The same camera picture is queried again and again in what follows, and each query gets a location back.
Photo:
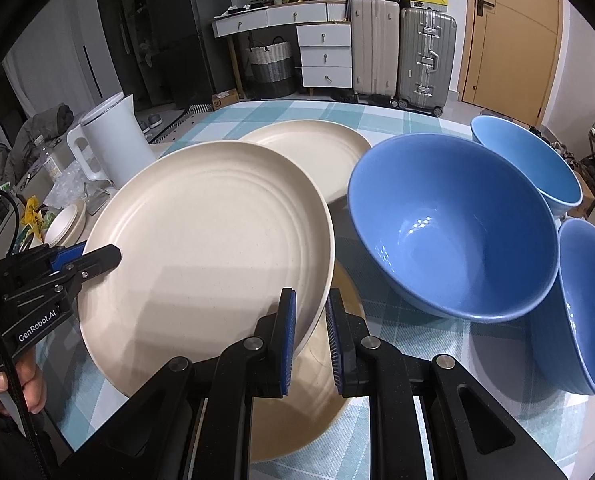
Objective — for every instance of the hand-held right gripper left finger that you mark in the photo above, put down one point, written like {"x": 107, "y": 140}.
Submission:
{"x": 288, "y": 340}

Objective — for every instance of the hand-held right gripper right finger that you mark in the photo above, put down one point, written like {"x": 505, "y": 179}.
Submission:
{"x": 334, "y": 345}

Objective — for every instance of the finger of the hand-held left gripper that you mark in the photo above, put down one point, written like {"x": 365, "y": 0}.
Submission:
{"x": 99, "y": 259}
{"x": 69, "y": 255}

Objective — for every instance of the cream plate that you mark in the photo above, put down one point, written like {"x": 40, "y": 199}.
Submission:
{"x": 322, "y": 155}
{"x": 310, "y": 400}
{"x": 202, "y": 260}

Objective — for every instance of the large blue bowl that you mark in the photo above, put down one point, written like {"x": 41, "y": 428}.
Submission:
{"x": 452, "y": 230}

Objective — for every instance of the person's left hand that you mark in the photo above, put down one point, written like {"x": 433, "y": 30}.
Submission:
{"x": 2, "y": 390}

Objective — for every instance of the yellow snack packet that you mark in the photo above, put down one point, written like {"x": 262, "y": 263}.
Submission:
{"x": 32, "y": 216}

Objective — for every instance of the checked tablecloth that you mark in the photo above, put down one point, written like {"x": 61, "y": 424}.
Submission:
{"x": 417, "y": 350}

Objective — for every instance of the clear plastic bottle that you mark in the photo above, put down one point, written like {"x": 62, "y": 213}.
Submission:
{"x": 52, "y": 160}

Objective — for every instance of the white electric kettle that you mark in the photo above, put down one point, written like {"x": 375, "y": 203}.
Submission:
{"x": 109, "y": 140}

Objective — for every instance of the grey jacket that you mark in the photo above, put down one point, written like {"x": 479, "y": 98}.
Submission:
{"x": 42, "y": 127}

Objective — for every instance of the pair of grey shoes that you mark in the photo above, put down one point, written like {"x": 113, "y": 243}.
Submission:
{"x": 152, "y": 121}

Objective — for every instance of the patterned rug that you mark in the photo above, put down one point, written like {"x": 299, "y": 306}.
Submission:
{"x": 187, "y": 115}

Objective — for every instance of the small cardboard box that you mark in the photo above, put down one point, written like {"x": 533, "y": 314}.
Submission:
{"x": 226, "y": 98}

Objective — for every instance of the dark refrigerator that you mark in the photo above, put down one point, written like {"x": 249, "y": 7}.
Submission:
{"x": 177, "y": 25}

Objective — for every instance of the woven laundry basket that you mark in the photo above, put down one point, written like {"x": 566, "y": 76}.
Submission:
{"x": 272, "y": 67}

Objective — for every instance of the white drawer unit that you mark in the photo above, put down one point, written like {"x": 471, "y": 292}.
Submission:
{"x": 325, "y": 55}

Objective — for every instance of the beige suitcase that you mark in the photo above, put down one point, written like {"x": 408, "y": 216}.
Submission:
{"x": 375, "y": 50}

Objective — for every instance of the silver suitcase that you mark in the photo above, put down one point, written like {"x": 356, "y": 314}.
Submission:
{"x": 425, "y": 57}

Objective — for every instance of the white vanity desk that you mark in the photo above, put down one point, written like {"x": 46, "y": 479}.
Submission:
{"x": 277, "y": 15}

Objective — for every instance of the wooden door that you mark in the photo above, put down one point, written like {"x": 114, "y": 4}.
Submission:
{"x": 512, "y": 45}

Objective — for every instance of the yellow black box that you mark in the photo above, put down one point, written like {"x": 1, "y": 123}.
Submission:
{"x": 427, "y": 0}

